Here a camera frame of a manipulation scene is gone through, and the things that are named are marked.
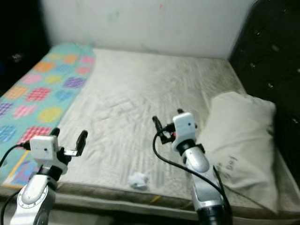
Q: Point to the grey quilted mattress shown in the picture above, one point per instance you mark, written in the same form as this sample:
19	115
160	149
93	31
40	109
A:
131	103

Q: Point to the yellow blue children's book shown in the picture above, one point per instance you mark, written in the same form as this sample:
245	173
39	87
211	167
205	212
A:
23	173

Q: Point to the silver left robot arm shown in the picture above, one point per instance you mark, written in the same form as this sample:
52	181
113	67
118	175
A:
35	197

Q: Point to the black tufted headboard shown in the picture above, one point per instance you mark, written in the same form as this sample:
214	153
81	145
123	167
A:
272	47

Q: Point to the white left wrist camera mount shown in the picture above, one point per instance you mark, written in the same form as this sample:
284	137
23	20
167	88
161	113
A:
44	146

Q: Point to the teal blanket with colourful hearts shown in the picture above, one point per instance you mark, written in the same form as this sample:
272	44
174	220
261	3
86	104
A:
42	89

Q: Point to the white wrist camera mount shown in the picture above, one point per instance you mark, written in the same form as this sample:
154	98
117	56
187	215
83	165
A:
44	146
185	124

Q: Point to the white pillow with lettering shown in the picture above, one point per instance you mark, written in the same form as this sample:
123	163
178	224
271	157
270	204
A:
239	126

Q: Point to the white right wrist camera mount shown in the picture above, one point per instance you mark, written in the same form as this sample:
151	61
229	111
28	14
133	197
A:
185	124

